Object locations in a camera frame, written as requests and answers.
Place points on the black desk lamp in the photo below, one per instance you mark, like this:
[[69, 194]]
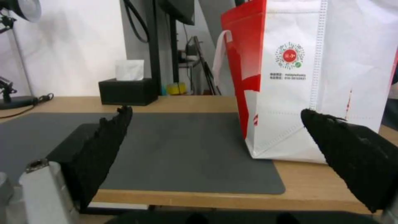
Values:
[[17, 28]]

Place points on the red and white takeout bag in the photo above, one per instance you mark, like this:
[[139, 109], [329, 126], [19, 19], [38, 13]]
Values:
[[298, 77]]

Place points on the white tissue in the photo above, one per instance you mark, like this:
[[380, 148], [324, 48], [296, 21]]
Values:
[[129, 70]]

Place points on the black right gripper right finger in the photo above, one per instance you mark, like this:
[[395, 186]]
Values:
[[351, 154]]

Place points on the yellow container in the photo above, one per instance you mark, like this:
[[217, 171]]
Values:
[[176, 88]]

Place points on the black tissue box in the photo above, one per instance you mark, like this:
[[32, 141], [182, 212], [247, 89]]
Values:
[[126, 91]]

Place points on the black monitor stand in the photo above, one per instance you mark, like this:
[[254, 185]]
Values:
[[163, 53]]

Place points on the black lamp base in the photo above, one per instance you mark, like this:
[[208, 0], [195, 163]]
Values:
[[17, 100]]

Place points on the black monitor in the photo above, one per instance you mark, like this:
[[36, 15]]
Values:
[[177, 10]]

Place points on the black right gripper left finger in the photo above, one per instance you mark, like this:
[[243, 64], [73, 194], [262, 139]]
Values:
[[93, 149]]

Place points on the dark grey desk mat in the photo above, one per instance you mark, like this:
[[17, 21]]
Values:
[[174, 149]]

